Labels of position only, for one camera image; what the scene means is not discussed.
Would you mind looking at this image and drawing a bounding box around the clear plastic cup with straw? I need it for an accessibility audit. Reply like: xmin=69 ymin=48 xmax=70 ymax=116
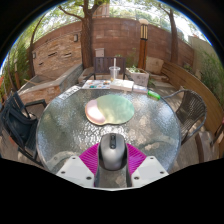
xmin=108 ymin=58 xmax=121 ymax=81

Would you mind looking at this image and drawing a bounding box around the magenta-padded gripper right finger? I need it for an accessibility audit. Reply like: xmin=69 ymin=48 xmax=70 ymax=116
xmin=126 ymin=143 xmax=170 ymax=188

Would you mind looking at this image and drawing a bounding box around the slim leaning tree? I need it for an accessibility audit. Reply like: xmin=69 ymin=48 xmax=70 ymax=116
xmin=146 ymin=0 xmax=183 ymax=64

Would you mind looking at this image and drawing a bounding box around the white number plate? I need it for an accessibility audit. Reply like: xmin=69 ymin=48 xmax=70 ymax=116
xmin=59 ymin=85 xmax=82 ymax=101

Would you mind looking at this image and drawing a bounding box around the curved wooden bench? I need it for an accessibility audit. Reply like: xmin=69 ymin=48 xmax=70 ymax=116
xmin=161 ymin=61 xmax=224 ymax=134

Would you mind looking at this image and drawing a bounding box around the colourful picture book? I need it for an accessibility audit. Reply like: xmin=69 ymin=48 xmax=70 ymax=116
xmin=81 ymin=79 xmax=112 ymax=90

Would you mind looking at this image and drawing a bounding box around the dark wooden slatted chair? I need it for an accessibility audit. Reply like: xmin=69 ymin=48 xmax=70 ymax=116
xmin=83 ymin=56 xmax=134 ymax=83

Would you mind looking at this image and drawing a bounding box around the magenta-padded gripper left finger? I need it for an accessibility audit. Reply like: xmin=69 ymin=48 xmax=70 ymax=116
xmin=55 ymin=143 xmax=101 ymax=188

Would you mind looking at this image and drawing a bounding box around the grey electrical wall box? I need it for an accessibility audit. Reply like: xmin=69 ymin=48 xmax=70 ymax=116
xmin=95 ymin=47 xmax=105 ymax=58

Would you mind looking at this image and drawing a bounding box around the small green box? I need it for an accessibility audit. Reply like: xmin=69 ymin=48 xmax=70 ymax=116
xmin=147 ymin=90 xmax=162 ymax=101

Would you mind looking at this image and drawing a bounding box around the green mouse pad, pink rest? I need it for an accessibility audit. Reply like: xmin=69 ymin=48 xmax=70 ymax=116
xmin=84 ymin=93 xmax=136 ymax=126

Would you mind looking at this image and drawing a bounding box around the stone raised garden bed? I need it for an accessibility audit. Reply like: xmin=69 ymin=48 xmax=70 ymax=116
xmin=18 ymin=63 xmax=84 ymax=105

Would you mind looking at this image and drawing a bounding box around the thin curved tree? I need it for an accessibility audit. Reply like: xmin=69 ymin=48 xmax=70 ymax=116
xmin=26 ymin=13 xmax=48 ymax=79

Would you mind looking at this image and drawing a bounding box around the white planter box with plant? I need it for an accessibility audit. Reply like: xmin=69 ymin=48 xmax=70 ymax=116
xmin=125 ymin=65 xmax=150 ymax=88

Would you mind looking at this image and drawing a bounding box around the small blue and white booklet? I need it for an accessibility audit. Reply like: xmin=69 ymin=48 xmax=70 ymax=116
xmin=132 ymin=84 xmax=149 ymax=94

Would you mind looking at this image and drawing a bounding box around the wooden garden lamp post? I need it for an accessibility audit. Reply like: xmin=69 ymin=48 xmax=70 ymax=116
xmin=137 ymin=18 xmax=150 ymax=71

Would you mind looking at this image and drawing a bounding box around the thick forked tree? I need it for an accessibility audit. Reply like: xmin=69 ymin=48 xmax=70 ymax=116
xmin=58 ymin=0 xmax=111 ymax=69

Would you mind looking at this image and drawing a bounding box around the grey and black computer mouse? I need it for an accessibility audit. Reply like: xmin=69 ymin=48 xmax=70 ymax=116
xmin=97 ymin=132 xmax=129 ymax=172

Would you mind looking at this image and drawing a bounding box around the black metal chair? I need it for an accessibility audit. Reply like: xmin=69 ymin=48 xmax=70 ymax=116
xmin=0 ymin=91 xmax=48 ymax=168

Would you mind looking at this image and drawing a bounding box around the brown wicker chair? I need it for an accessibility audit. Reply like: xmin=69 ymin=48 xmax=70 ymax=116
xmin=163 ymin=89 xmax=208 ymax=146

